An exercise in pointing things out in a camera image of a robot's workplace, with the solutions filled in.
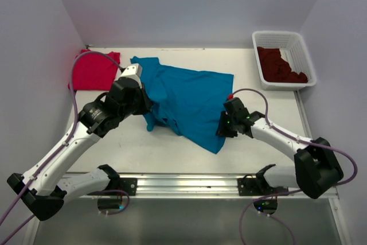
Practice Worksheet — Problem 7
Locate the blue t shirt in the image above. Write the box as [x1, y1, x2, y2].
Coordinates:
[130, 56, 234, 154]

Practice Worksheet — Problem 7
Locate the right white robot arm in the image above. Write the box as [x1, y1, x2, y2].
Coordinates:
[216, 98, 343, 199]

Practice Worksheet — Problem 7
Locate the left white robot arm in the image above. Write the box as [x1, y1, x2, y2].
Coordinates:
[7, 76, 151, 221]

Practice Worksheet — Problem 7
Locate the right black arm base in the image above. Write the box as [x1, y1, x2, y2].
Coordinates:
[237, 164, 288, 215]

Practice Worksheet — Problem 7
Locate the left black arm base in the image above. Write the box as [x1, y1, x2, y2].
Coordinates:
[97, 165, 138, 216]

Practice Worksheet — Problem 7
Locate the folded red t shirt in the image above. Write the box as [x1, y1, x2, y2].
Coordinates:
[73, 53, 118, 91]

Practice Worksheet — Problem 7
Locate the dark red t shirt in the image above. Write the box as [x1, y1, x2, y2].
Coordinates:
[257, 47, 308, 83]

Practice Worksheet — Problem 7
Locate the white plastic basket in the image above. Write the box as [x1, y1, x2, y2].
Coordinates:
[252, 30, 317, 91]

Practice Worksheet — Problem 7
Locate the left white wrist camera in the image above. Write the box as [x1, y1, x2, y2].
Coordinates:
[119, 63, 142, 84]

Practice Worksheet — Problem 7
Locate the aluminium mounting rail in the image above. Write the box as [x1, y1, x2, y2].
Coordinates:
[120, 173, 261, 199]

